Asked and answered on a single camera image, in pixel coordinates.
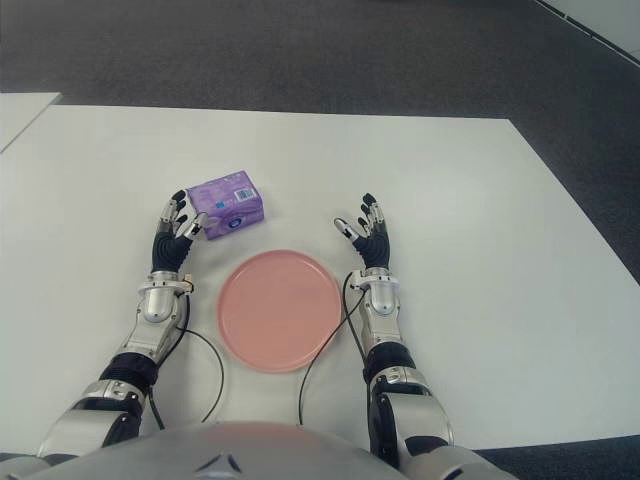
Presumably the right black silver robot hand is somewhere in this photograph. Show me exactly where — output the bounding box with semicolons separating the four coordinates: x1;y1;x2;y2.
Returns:
333;191;392;271

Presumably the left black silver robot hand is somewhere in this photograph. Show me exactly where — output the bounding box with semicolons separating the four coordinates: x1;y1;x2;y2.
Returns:
149;185;210;276

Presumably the purple tissue paper pack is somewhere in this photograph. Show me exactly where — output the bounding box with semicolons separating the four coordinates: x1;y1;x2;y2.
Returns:
185;169;266;243

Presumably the pink round plate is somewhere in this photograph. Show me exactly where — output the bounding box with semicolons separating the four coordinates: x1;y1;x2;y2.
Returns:
217;249;345;374

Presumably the white side table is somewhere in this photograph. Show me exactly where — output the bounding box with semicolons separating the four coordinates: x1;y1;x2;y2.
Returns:
0;91;62;154

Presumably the silver robot torso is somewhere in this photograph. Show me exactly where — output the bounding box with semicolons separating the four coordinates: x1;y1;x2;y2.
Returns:
0;419;521;480

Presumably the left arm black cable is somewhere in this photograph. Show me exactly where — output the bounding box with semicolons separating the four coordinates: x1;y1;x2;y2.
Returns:
149;287;226;431

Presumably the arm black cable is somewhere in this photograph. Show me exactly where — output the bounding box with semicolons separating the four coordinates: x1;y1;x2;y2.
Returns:
298;272;374;426
149;287;226;431

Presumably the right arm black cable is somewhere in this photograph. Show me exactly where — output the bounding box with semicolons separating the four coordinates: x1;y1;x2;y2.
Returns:
298;272;374;426

